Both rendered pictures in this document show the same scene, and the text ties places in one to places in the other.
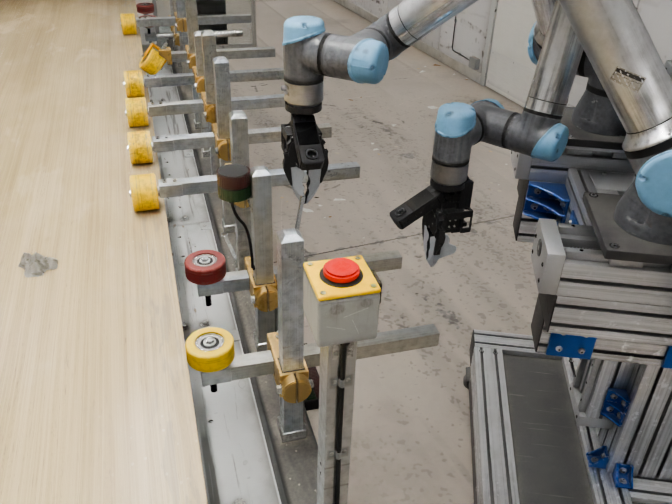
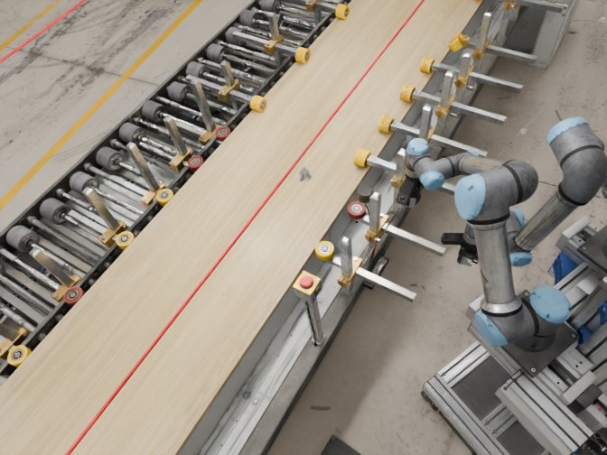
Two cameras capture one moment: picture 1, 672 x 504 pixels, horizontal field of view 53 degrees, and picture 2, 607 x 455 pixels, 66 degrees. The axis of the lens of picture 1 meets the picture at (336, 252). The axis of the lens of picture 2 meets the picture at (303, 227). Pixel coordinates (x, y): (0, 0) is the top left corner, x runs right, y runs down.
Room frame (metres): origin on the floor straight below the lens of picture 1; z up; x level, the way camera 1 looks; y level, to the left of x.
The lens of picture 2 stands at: (0.22, -0.64, 2.61)
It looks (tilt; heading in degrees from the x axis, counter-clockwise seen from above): 55 degrees down; 57
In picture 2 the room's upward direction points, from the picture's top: 10 degrees counter-clockwise
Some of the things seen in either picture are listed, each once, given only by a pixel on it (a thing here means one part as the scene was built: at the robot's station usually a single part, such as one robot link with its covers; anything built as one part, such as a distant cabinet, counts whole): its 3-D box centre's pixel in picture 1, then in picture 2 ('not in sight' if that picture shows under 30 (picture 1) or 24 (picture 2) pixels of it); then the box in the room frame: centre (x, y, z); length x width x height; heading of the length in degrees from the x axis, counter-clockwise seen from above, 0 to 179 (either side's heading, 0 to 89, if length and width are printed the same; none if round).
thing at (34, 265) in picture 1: (36, 259); (304, 173); (1.07, 0.58, 0.91); 0.09 x 0.07 x 0.02; 42
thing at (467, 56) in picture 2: (205, 107); (459, 91); (2.05, 0.43, 0.86); 0.04 x 0.04 x 0.48; 17
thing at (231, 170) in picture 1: (237, 222); (365, 206); (1.08, 0.19, 1.01); 0.06 x 0.06 x 0.22; 17
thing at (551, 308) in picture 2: not in sight; (543, 310); (1.07, -0.58, 1.21); 0.13 x 0.12 x 0.14; 155
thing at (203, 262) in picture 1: (206, 281); (357, 215); (1.10, 0.26, 0.85); 0.08 x 0.08 x 0.11
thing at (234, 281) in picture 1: (301, 273); (396, 233); (1.16, 0.07, 0.84); 0.43 x 0.03 x 0.04; 107
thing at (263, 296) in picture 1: (260, 282); (376, 227); (1.11, 0.15, 0.85); 0.14 x 0.06 x 0.05; 17
